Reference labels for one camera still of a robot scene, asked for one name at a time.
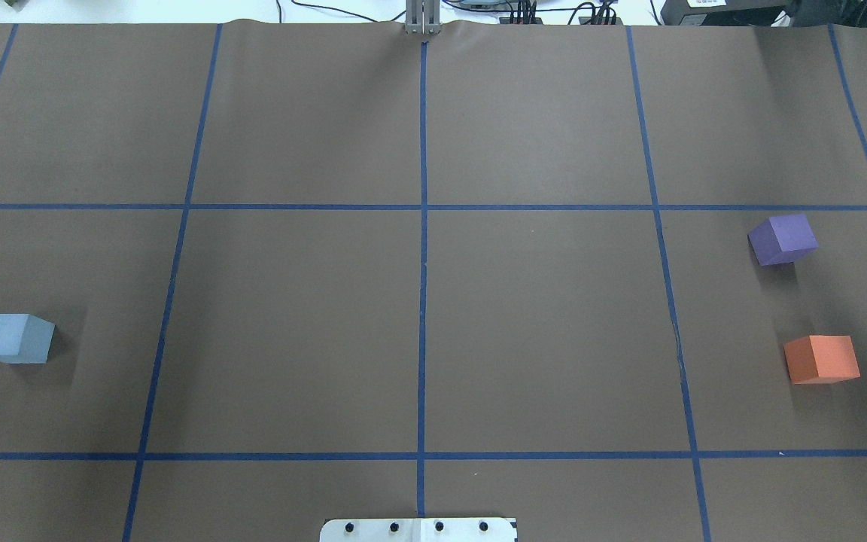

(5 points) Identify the light blue foam block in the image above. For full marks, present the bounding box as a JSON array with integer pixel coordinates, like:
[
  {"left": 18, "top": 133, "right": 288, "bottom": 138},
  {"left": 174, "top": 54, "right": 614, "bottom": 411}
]
[{"left": 0, "top": 313, "right": 55, "bottom": 364}]

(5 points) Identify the purple foam block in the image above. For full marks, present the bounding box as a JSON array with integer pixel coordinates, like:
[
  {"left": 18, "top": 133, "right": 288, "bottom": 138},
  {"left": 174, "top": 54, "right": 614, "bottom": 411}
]
[{"left": 747, "top": 214, "right": 820, "bottom": 266}]

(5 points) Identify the orange foam block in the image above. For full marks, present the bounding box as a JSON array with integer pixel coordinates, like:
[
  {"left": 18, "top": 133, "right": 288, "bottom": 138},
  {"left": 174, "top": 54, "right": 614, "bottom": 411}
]
[{"left": 782, "top": 335, "right": 861, "bottom": 385}]

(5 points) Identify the black device box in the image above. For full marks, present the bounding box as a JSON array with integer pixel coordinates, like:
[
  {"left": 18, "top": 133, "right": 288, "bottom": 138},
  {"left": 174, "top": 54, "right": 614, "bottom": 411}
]
[{"left": 660, "top": 1, "right": 791, "bottom": 27}]

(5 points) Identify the aluminium frame post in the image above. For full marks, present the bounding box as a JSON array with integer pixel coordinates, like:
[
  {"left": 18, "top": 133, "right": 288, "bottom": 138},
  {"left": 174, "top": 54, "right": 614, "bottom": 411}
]
[{"left": 403, "top": 0, "right": 443, "bottom": 35}]

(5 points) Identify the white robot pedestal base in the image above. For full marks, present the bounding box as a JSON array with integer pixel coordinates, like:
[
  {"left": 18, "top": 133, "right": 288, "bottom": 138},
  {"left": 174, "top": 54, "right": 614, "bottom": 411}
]
[{"left": 319, "top": 517, "right": 519, "bottom": 541}]

